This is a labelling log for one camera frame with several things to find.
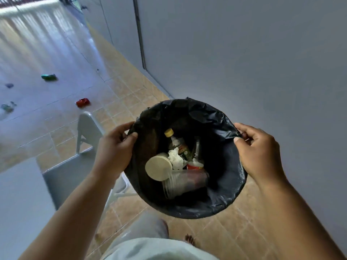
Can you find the person's left hand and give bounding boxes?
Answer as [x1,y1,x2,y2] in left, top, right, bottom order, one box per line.
[93,122,138,180]

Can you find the white shirt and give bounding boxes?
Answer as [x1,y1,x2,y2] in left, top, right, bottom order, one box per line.
[104,238,219,260]

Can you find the clear plastic cup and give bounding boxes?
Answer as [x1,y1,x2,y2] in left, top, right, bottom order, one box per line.
[162,169,210,200]

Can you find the person's right forearm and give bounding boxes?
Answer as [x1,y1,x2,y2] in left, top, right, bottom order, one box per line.
[255,176,347,260]

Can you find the trash bin with black bag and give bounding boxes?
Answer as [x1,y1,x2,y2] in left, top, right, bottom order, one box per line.
[125,97,248,220]

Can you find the teal crumpled litter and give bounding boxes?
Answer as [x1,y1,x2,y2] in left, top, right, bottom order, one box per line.
[1,101,17,113]

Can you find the person's left forearm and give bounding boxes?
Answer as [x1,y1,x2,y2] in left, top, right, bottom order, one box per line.
[18,170,121,260]

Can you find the balcony railing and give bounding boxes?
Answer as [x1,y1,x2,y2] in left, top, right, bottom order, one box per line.
[0,0,59,10]

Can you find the person's right hand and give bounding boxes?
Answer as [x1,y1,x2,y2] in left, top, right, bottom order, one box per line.
[233,122,287,185]

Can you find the bottle with yellow cap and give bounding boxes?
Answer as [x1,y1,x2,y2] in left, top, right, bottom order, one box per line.
[164,128,193,162]

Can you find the light grey shorts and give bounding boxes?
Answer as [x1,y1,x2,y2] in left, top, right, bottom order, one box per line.
[102,210,169,259]

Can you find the cream round paper cup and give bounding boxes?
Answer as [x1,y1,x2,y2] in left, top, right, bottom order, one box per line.
[145,153,173,182]

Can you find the clear plastic wrapper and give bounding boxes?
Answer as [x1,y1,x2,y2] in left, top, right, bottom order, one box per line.
[192,137,202,160]

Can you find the crumpled white tissue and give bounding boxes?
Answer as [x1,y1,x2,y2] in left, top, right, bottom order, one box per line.
[168,148,187,170]

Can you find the white plastic chair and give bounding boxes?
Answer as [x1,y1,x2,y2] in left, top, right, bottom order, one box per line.
[42,111,137,212]

